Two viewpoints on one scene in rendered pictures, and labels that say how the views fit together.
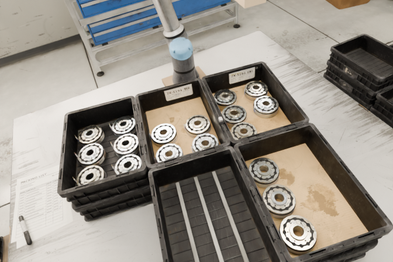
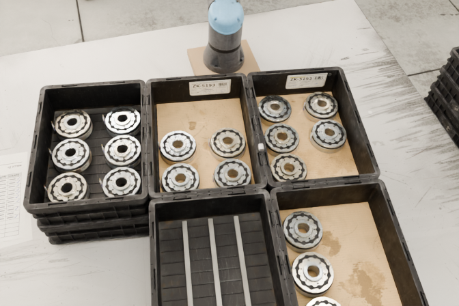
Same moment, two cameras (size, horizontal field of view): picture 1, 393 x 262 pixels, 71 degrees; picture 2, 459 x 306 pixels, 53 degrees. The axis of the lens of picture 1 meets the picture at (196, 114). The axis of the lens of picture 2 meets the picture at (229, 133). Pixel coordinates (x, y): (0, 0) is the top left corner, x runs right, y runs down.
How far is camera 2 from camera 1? 0.25 m
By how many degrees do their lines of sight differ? 8
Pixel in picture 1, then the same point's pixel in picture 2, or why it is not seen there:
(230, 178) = (255, 230)
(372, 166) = (449, 248)
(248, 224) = (266, 296)
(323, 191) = (372, 273)
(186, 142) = (206, 164)
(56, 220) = (9, 233)
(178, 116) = (203, 121)
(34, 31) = not seen: outside the picture
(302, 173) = (352, 244)
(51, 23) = not seen: outside the picture
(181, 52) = (225, 24)
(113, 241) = (84, 277)
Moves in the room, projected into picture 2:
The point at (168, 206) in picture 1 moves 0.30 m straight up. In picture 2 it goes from (167, 250) to (156, 192)
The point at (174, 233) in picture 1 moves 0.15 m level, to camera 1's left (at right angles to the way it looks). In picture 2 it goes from (169, 287) to (106, 285)
